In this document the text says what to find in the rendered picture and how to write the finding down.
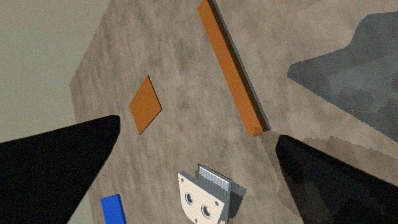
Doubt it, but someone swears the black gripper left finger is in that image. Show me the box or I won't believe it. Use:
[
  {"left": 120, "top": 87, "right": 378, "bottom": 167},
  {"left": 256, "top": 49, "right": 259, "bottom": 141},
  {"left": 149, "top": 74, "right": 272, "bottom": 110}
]
[{"left": 0, "top": 115, "right": 120, "bottom": 224}]

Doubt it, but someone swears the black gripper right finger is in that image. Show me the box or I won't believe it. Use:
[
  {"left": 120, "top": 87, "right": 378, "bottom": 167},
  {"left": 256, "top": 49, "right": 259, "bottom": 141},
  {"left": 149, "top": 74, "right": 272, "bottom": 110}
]
[{"left": 275, "top": 135, "right": 398, "bottom": 224}]

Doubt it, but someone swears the blue flat square plate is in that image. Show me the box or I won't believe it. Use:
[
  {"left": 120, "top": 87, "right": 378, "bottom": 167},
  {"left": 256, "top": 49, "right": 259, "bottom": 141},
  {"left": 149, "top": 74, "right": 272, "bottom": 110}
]
[{"left": 101, "top": 194, "right": 127, "bottom": 224}]

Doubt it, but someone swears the orange long flat bar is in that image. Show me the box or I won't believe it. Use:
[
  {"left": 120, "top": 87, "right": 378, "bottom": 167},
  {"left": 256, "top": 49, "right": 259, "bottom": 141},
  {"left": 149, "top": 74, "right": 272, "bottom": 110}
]
[{"left": 197, "top": 0, "right": 269, "bottom": 137}]

